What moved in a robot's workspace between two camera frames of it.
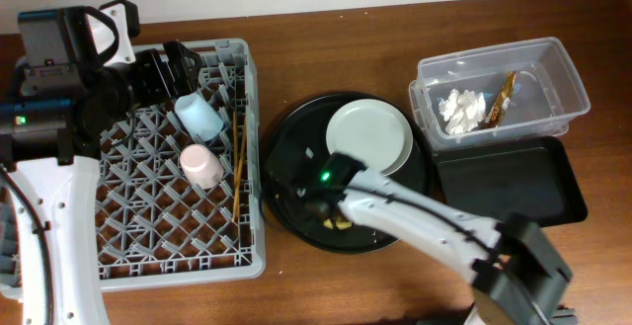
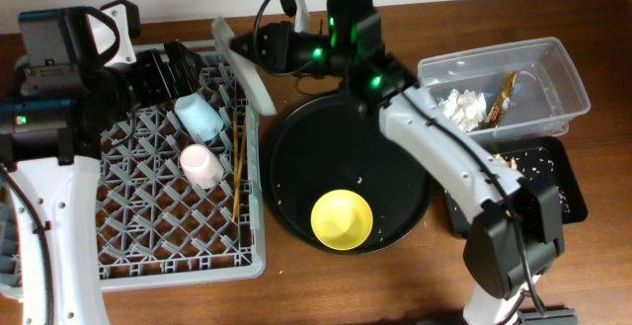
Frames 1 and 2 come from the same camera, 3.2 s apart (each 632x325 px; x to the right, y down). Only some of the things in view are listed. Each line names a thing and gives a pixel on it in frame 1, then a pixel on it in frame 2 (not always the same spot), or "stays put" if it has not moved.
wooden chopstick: (241, 167) stays put
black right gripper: (300, 187) to (245, 43)
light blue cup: (204, 122) stays put
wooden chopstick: (234, 168) stays put
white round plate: (371, 130) to (247, 69)
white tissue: (463, 110) stays put
